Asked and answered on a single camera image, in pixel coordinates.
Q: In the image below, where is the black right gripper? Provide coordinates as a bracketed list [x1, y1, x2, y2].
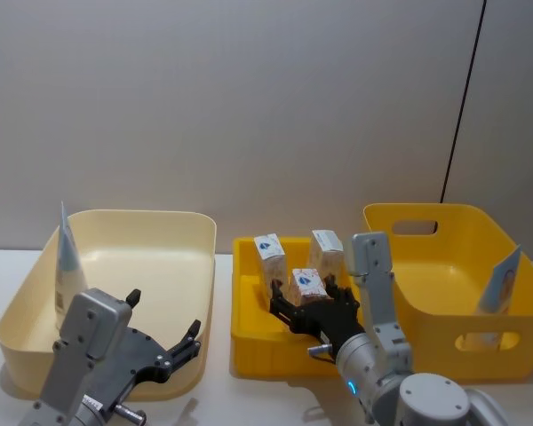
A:
[269, 273, 368, 352]

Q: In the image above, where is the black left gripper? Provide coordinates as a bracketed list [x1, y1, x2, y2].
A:
[84, 288, 204, 417]

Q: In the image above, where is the small white carton box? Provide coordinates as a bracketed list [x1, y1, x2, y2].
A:
[253, 233, 290, 308]
[309, 228, 346, 281]
[290, 266, 330, 308]

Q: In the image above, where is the shallow yellow plastic tray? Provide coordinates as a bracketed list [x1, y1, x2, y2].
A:
[230, 234, 366, 381]

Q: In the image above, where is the cream plastic bin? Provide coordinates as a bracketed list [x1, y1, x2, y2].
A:
[0, 209, 218, 399]

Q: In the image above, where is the white squeeze tube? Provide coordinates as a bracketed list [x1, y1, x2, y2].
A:
[463, 243, 523, 352]
[53, 201, 91, 333]

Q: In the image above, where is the yellow plastic bin with handles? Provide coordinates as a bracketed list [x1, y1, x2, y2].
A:
[362, 202, 533, 385]

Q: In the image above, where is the thin black wall cable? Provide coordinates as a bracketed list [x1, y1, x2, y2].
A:
[439, 0, 489, 206]

